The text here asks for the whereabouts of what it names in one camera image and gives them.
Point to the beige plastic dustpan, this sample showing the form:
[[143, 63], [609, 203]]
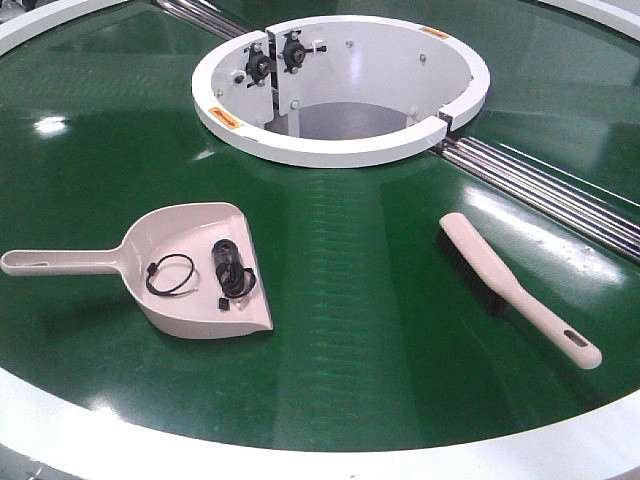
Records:
[[167, 264]]

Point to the beige hand brush black bristles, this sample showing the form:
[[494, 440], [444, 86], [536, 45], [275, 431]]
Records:
[[475, 255]]

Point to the green conveyor belt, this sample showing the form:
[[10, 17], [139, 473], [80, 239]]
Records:
[[350, 375]]

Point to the white outer conveyor rim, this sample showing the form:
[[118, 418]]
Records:
[[150, 450]]

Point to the orange warning label left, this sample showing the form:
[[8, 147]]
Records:
[[225, 118]]

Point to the black bearing left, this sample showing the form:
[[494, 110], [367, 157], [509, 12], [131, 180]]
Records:
[[258, 66]]

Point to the black bearing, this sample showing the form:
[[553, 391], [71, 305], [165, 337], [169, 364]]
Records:
[[294, 52], [258, 66]]

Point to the black bearing right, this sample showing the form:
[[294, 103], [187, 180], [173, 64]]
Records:
[[294, 52]]

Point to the chrome rollers top left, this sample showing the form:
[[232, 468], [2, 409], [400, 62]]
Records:
[[203, 15]]

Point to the chrome rollers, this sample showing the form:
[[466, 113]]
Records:
[[575, 208], [203, 15]]

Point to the chrome rollers right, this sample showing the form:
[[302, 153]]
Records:
[[575, 208]]

